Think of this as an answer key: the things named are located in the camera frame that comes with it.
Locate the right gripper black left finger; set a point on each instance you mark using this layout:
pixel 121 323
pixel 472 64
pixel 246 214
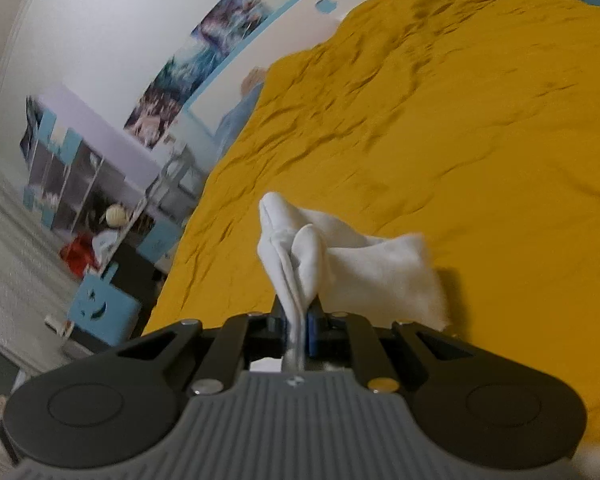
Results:
pixel 230 349

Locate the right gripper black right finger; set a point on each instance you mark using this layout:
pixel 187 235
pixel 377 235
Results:
pixel 349 340

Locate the white printed t-shirt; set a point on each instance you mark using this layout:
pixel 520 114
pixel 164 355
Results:
pixel 310 255

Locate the blue smiley chair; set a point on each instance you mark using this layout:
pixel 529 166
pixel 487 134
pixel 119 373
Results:
pixel 103 310

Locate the red bag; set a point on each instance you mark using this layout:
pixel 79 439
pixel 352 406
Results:
pixel 79 255

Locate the blue pillow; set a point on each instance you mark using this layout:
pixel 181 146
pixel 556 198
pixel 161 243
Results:
pixel 235 120

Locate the white desk shelf unit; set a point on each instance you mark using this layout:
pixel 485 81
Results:
pixel 90 183

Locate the mustard yellow bedspread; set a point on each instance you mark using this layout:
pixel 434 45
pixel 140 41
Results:
pixel 475 123

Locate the white blue headboard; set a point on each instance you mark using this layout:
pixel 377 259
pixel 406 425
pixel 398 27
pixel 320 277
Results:
pixel 297 25

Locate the wall posters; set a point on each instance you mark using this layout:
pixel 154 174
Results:
pixel 218 34

